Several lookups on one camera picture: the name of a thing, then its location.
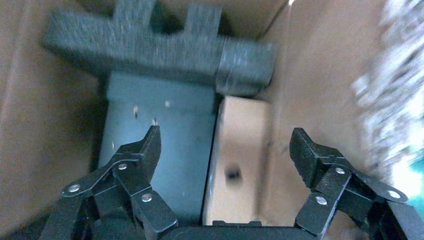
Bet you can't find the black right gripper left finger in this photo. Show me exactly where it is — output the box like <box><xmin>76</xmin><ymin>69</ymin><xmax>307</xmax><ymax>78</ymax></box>
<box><xmin>39</xmin><ymin>125</ymin><xmax>179</xmax><ymax>240</ymax></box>

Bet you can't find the dark grey carton bottom liner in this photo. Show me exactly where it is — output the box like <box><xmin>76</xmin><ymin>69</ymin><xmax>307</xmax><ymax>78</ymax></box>
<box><xmin>98</xmin><ymin>71</ymin><xmax>218</xmax><ymax>226</ymax></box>

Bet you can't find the small cardboard box with hole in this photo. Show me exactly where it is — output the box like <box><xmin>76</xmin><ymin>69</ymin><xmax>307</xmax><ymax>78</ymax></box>
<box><xmin>202</xmin><ymin>96</ymin><xmax>276</xmax><ymax>227</ymax></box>

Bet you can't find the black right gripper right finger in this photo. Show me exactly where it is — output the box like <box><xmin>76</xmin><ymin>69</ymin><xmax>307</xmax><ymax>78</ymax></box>
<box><xmin>289</xmin><ymin>127</ymin><xmax>424</xmax><ymax>240</ymax></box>

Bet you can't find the large open cardboard carton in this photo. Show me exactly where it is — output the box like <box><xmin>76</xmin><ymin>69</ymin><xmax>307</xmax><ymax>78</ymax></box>
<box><xmin>0</xmin><ymin>0</ymin><xmax>424</xmax><ymax>240</ymax></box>

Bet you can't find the black foam insert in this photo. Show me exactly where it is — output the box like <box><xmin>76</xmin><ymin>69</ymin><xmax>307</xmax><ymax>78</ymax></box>
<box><xmin>41</xmin><ymin>0</ymin><xmax>276</xmax><ymax>98</ymax></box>

